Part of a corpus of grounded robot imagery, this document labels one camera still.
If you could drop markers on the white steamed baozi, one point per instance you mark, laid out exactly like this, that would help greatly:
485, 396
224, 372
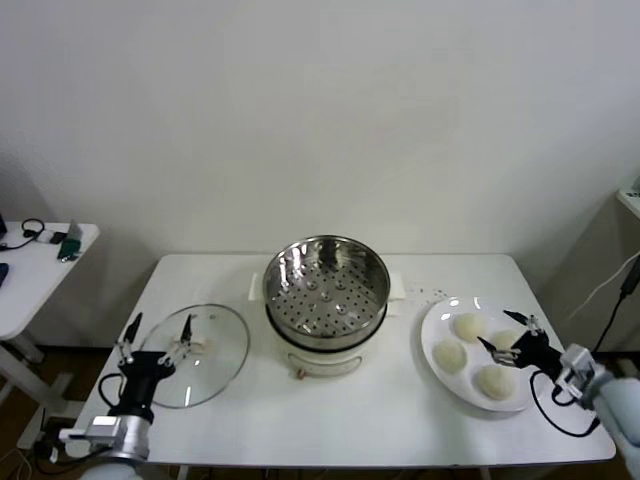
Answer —
450, 356
470, 327
505, 338
495, 382

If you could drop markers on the white side table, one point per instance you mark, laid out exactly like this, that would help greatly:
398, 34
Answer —
30, 300

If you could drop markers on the small black device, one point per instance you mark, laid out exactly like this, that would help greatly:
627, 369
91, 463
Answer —
58, 237

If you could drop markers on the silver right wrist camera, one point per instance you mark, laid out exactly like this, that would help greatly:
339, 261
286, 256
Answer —
577, 357

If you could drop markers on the white round plate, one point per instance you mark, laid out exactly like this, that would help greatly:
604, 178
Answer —
435, 330

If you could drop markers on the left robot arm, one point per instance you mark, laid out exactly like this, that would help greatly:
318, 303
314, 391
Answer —
132, 436

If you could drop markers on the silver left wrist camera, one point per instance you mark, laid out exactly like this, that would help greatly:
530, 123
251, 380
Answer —
97, 429

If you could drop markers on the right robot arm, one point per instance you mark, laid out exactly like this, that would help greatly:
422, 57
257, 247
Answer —
620, 415

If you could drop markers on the round glass pot lid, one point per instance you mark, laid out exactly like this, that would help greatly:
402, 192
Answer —
215, 360

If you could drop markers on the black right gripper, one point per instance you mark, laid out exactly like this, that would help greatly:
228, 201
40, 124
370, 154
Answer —
537, 352

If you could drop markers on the dark blue object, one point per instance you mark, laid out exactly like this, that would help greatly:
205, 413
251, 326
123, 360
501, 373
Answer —
3, 275

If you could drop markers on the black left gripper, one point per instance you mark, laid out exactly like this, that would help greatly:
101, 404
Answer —
142, 372

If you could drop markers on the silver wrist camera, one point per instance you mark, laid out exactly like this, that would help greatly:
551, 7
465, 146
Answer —
577, 357
97, 429

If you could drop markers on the white electric cooking pot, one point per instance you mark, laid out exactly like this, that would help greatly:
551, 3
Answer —
325, 357

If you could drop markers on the green tool with grey sheet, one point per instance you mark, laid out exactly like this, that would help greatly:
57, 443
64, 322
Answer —
70, 246

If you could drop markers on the perforated steel steamer basket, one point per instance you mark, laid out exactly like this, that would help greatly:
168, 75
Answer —
292, 270

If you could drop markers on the white desk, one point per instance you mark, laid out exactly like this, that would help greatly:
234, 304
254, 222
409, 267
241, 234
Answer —
630, 204

